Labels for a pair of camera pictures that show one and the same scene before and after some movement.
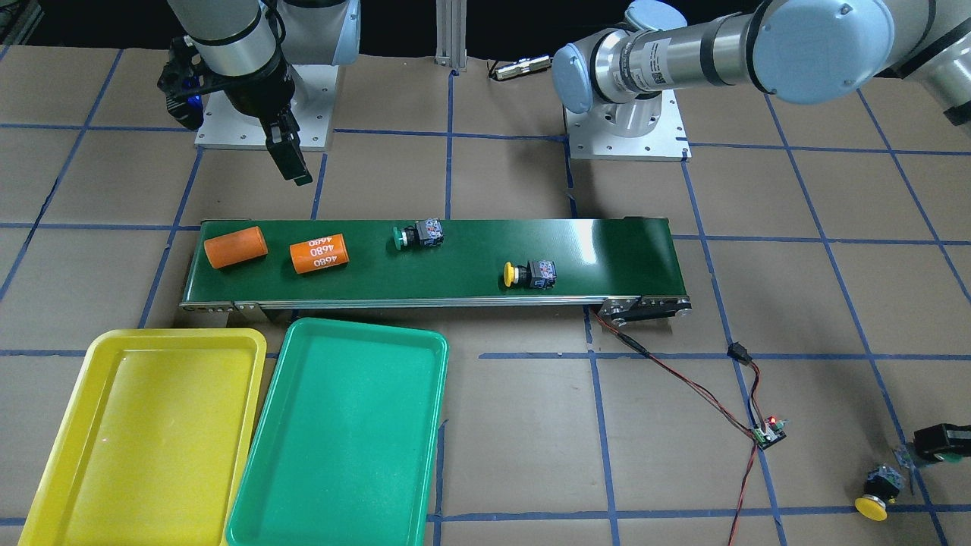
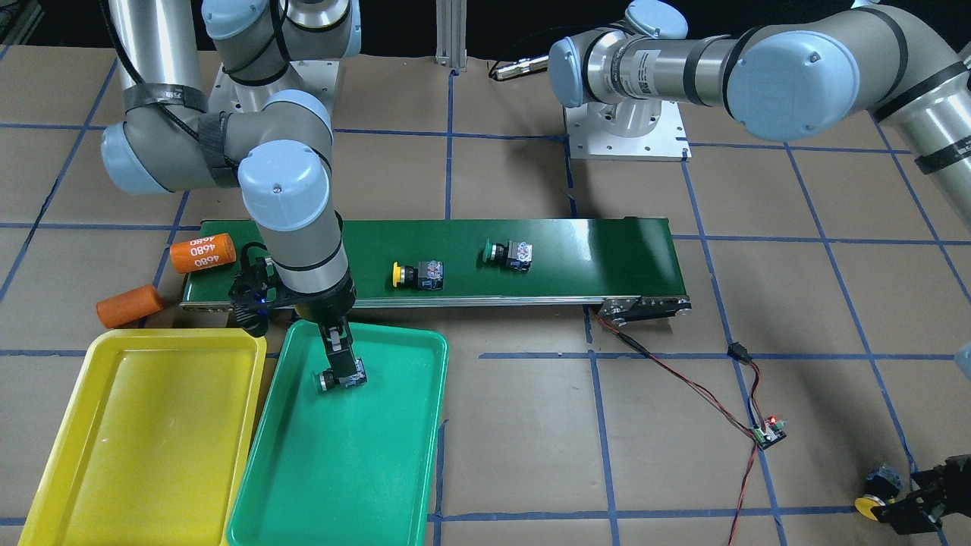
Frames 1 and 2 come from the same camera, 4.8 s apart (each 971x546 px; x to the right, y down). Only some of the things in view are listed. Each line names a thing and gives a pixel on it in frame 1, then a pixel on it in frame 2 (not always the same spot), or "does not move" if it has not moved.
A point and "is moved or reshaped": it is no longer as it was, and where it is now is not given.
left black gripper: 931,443 → 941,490
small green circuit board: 771,431 does not move
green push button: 426,233 → 325,379
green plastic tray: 346,448 does not move
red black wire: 736,351 does not move
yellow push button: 883,485 does not move
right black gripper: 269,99 → 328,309
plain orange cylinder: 235,247 → 130,306
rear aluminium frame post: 451,33 does not move
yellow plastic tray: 156,443 does not move
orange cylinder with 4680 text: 318,253 is moved or reshaped
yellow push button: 540,274 → 428,275
